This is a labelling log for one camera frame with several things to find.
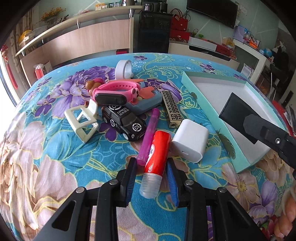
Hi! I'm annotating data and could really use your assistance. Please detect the red gift bag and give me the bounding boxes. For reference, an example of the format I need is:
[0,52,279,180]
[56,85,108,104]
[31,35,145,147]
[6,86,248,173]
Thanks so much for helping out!
[170,8,189,31]

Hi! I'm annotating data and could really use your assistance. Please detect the gold patterned lighter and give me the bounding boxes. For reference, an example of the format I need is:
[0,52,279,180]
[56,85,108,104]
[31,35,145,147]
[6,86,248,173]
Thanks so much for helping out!
[161,90,183,128]

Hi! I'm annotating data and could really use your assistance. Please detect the white ring stand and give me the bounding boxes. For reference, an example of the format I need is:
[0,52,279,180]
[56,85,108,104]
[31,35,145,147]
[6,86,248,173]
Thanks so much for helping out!
[115,60,134,80]

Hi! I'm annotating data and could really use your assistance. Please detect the small red paper bag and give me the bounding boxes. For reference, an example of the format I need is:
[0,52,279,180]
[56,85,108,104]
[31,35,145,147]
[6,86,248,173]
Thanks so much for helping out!
[34,64,44,79]

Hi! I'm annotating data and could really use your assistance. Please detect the black toy car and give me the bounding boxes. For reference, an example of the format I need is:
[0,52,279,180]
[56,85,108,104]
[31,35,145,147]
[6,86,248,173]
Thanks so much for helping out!
[101,105,147,141]

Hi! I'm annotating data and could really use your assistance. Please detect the red glue bottle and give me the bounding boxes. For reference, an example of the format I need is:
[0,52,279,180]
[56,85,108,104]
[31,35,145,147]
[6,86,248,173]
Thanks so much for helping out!
[139,130,171,199]

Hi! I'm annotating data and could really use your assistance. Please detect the wooden curved shelf counter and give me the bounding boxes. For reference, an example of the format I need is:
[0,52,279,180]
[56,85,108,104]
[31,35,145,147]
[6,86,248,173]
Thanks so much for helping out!
[17,6,143,85]

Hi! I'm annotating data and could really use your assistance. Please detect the black water dispenser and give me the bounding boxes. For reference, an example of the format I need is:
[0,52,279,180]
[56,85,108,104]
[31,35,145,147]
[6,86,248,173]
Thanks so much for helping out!
[135,1,172,53]

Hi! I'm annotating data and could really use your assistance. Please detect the teal shallow box tray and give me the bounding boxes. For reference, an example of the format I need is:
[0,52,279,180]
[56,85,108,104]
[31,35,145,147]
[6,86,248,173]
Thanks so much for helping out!
[181,72,287,173]

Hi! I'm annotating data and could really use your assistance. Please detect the red hanging ornament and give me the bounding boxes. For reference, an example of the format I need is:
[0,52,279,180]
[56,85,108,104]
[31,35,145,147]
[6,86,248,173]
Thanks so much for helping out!
[1,43,18,89]

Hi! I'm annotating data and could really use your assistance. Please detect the floral blue tablecloth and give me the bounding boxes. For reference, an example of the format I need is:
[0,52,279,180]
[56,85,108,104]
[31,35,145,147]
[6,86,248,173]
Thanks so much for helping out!
[1,53,295,240]

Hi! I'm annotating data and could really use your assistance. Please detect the wall mounted television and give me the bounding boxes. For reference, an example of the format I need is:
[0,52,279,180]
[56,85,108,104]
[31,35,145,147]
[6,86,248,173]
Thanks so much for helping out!
[187,0,238,29]

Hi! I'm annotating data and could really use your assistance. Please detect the purple translucent lighter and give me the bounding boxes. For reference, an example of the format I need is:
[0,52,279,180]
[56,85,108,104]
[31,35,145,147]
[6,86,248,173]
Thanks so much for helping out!
[137,108,160,166]

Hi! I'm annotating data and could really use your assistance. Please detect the white flat box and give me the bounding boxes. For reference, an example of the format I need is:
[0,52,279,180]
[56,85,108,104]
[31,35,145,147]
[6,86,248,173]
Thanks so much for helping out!
[188,37,217,51]

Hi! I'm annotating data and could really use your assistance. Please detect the brown puppy toy figure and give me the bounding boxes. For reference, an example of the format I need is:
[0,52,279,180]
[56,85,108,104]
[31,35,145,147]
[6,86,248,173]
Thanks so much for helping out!
[85,77,105,96]

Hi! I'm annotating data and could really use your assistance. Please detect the white tv cabinet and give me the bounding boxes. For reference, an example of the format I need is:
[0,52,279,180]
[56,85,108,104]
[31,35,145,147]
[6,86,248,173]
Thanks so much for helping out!
[168,41,240,70]

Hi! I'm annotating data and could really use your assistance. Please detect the pink smart watch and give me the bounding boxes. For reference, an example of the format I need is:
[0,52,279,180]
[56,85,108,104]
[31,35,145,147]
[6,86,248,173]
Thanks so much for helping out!
[92,80,141,106]

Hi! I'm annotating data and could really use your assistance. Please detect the white square hook holder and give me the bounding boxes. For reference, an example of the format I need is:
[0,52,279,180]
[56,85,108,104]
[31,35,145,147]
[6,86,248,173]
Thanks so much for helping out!
[64,99,99,143]

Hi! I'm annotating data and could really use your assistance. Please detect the yellow flower vase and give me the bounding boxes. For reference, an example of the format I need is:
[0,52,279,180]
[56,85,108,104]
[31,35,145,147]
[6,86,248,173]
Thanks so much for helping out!
[40,7,66,28]

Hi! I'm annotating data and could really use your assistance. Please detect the orange and blue case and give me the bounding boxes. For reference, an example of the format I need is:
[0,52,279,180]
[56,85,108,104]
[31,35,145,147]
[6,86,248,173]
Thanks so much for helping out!
[125,79,163,115]

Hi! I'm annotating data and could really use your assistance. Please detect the white desk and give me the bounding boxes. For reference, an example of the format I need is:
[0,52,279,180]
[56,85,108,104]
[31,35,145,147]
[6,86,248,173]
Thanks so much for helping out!
[233,39,271,84]

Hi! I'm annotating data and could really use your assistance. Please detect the white charger cube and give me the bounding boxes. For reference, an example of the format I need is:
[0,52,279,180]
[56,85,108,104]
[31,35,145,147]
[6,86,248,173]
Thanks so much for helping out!
[170,119,209,163]

